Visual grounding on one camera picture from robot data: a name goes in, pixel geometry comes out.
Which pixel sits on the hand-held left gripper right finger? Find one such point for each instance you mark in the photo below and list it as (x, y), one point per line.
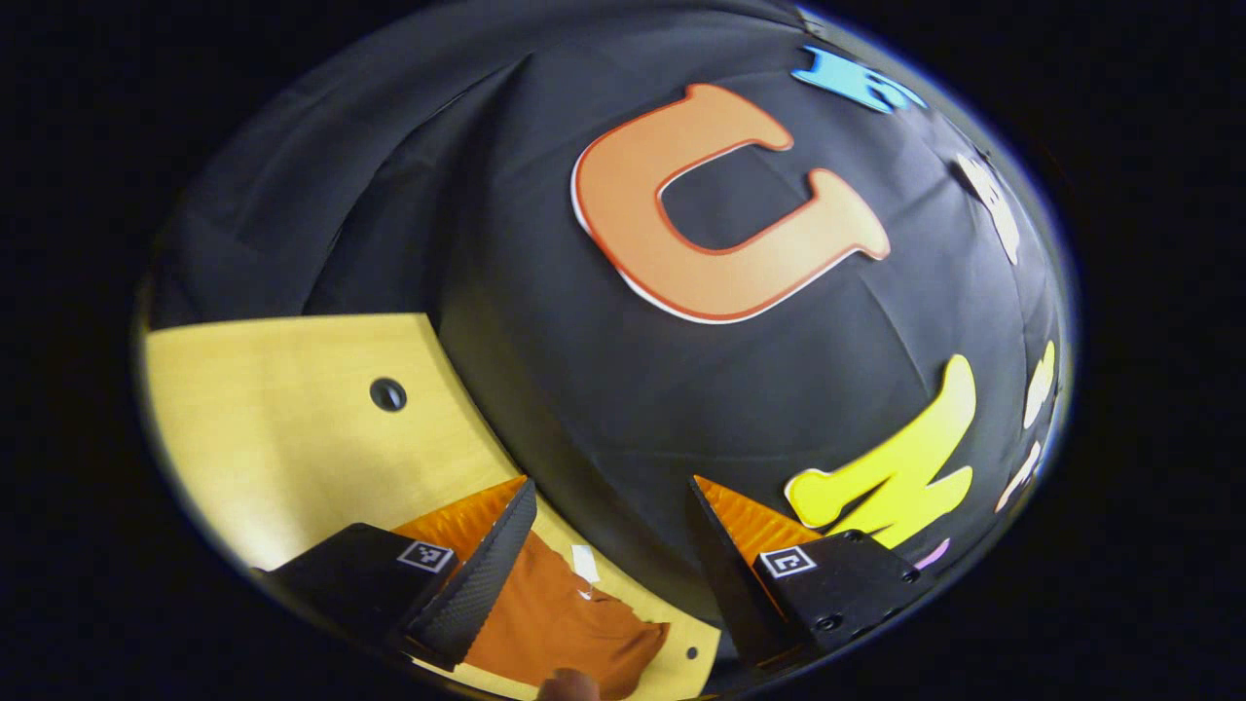
(730, 584)

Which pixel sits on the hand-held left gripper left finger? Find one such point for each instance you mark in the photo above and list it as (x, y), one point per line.
(482, 584)

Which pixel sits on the orange jacket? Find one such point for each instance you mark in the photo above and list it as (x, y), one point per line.
(565, 623)

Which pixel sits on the black backdrop cloth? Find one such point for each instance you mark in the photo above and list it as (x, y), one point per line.
(545, 292)

